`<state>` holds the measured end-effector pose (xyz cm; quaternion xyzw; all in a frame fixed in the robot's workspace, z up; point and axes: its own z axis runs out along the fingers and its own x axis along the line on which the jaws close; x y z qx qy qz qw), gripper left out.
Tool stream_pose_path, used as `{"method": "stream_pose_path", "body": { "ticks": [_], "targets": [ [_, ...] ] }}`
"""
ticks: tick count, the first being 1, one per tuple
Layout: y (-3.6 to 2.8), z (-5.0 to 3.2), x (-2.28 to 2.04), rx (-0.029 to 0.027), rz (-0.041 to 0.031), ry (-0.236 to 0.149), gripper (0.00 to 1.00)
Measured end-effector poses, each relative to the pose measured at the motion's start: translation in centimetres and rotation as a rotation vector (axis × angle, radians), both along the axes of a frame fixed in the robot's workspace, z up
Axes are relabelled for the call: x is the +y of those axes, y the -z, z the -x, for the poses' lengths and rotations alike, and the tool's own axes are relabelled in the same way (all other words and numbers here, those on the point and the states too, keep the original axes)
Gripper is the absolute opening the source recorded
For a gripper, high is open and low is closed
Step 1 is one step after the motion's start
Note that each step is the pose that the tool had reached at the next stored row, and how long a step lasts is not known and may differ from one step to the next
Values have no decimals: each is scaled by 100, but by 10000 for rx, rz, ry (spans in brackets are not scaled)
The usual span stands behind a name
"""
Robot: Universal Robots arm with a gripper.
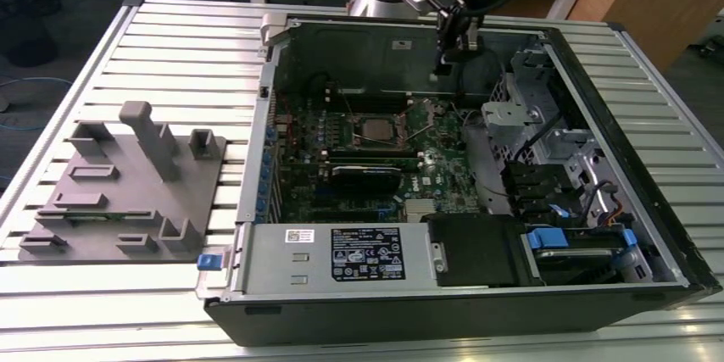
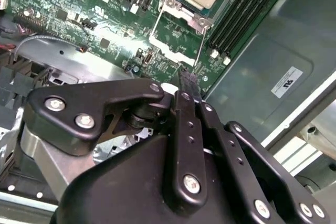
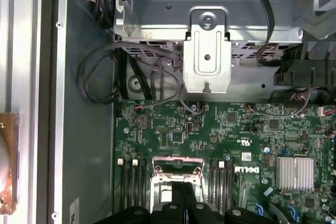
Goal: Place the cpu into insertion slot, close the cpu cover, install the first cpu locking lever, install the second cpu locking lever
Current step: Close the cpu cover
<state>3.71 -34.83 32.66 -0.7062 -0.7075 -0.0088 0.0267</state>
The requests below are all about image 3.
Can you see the perforated metal drive cage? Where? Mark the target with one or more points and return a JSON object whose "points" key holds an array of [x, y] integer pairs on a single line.
{"points": [[157, 11]]}

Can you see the brown square base plate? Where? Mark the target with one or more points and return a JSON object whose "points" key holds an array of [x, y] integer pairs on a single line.
{"points": [[14, 142]]}

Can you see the green motherboard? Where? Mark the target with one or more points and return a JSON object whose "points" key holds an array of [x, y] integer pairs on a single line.
{"points": [[262, 140]]}

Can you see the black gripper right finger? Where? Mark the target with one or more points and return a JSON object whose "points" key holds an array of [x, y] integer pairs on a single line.
{"points": [[207, 216]]}

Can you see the black plastic duct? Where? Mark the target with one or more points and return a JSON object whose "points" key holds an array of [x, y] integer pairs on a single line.
{"points": [[302, 74]]}

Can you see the CPU socket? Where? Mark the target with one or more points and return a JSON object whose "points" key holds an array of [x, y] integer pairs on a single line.
{"points": [[154, 192]]}

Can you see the internal USB port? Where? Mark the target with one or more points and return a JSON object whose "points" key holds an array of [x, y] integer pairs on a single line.
{"points": [[190, 127]]}

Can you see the round coin battery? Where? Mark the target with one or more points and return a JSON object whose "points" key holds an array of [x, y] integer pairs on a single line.
{"points": [[142, 122]]}

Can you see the black RAM slot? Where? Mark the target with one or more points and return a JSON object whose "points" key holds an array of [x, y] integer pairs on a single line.
{"points": [[143, 186], [128, 186], [136, 186], [121, 186], [214, 184], [222, 186], [229, 186]]}

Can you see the silver metal bracket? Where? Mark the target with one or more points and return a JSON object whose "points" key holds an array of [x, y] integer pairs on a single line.
{"points": [[207, 72]]}

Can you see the metal socket cover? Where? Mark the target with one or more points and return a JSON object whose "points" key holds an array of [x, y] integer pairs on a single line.
{"points": [[178, 159]]}

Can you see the silver finned heatsink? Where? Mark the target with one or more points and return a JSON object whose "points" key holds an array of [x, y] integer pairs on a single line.
{"points": [[294, 172]]}

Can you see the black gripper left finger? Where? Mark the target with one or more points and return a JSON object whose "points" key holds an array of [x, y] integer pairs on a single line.
{"points": [[168, 214]]}

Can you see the black PC case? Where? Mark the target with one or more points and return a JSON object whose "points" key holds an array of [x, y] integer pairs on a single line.
{"points": [[86, 129]]}

